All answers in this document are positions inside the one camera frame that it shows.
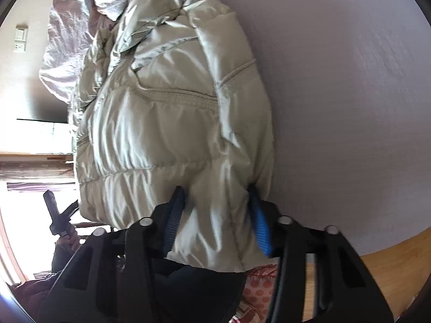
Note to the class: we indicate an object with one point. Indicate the white wall socket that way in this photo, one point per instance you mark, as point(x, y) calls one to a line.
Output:
point(21, 34)

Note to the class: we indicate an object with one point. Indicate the cream puffer jacket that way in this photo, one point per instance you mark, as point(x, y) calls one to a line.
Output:
point(172, 97)

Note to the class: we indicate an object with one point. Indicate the lavender bed sheet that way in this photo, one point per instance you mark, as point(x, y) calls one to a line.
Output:
point(349, 85)

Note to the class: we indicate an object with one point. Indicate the wooden bed frame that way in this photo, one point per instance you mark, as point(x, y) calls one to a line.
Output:
point(401, 271)

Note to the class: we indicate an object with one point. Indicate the person's left hand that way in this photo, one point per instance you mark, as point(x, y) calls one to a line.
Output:
point(71, 240)

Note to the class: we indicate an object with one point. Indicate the pink floral duvet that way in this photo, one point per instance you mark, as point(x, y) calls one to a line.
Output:
point(72, 25)

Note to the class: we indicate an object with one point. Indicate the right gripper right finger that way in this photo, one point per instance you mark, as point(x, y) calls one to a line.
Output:
point(345, 290)

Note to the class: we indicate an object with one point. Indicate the window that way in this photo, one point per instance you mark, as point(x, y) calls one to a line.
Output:
point(35, 156)

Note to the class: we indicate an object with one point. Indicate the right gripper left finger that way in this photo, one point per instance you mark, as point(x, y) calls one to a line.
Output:
point(111, 277)

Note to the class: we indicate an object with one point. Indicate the pink dotted cloth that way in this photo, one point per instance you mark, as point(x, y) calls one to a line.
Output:
point(256, 296)

